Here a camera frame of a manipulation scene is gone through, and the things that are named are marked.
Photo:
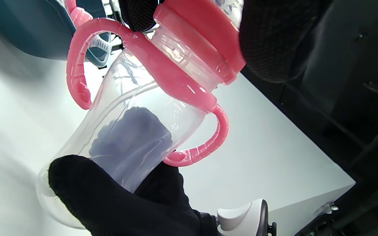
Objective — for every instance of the person's left hand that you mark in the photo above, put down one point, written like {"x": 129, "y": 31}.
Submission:
{"x": 274, "y": 39}

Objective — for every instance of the person's right hand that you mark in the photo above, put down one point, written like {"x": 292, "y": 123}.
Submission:
{"x": 116, "y": 209}

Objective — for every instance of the black white handheld controller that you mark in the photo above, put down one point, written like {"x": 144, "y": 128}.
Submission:
{"x": 241, "y": 216}

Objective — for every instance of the clear plastic baby bottle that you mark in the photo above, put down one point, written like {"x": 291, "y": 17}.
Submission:
{"x": 143, "y": 98}

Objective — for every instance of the teal plastic basin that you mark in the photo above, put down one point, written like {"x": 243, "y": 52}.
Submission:
{"x": 28, "y": 29}

